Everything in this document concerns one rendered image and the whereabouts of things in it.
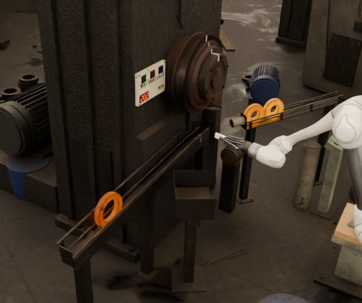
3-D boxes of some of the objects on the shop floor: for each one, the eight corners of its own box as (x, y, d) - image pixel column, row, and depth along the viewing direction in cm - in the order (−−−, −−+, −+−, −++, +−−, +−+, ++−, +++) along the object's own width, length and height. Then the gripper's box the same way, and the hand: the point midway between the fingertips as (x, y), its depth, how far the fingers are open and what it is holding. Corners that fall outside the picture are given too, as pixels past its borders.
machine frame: (51, 223, 341) (16, -48, 251) (142, 156, 422) (140, -69, 331) (138, 265, 310) (133, -28, 220) (218, 183, 390) (239, -57, 300)
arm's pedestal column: (391, 266, 318) (404, 228, 302) (380, 308, 287) (394, 268, 271) (329, 243, 334) (338, 207, 318) (312, 281, 303) (322, 243, 287)
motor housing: (214, 210, 361) (219, 146, 333) (228, 195, 377) (234, 133, 349) (230, 216, 355) (237, 153, 328) (243, 201, 371) (251, 139, 344)
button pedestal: (307, 214, 361) (323, 140, 329) (317, 198, 378) (333, 126, 347) (329, 222, 354) (347, 147, 322) (338, 205, 372) (356, 132, 340)
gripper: (244, 159, 292) (208, 144, 301) (253, 149, 301) (219, 135, 310) (246, 148, 287) (210, 133, 297) (255, 139, 297) (220, 125, 306)
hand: (220, 136), depth 302 cm, fingers closed
